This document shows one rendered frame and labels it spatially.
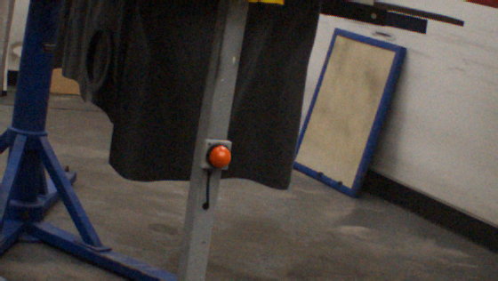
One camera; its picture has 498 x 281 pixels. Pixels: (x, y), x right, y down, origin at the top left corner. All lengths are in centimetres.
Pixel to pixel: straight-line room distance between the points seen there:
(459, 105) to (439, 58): 27
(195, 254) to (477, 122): 275
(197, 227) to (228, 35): 34
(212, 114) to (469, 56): 284
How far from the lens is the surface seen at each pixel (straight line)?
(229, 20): 187
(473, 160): 455
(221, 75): 188
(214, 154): 186
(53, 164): 341
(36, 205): 350
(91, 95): 222
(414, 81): 494
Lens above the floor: 99
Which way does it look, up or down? 10 degrees down
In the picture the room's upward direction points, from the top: 9 degrees clockwise
